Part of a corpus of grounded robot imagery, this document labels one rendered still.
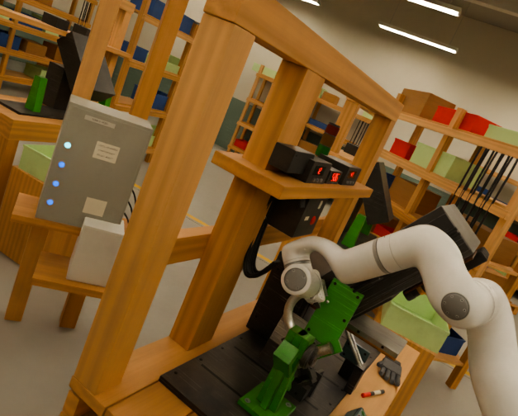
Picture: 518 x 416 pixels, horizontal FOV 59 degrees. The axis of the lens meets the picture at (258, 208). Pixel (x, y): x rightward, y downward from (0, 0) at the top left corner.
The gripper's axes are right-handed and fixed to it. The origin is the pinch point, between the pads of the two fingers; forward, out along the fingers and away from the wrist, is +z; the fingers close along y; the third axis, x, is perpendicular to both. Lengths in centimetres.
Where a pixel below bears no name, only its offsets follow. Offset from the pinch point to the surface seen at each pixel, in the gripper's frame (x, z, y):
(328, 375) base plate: 7.4, 27.9, -28.2
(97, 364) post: 52, -46, -12
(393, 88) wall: -131, 787, 475
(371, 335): -12.0, 18.6, -17.4
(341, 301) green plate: -6.2, 5.6, -5.2
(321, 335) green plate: 2.9, 6.5, -14.5
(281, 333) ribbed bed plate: 17.2, 9.7, -10.9
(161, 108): 238, 408, 363
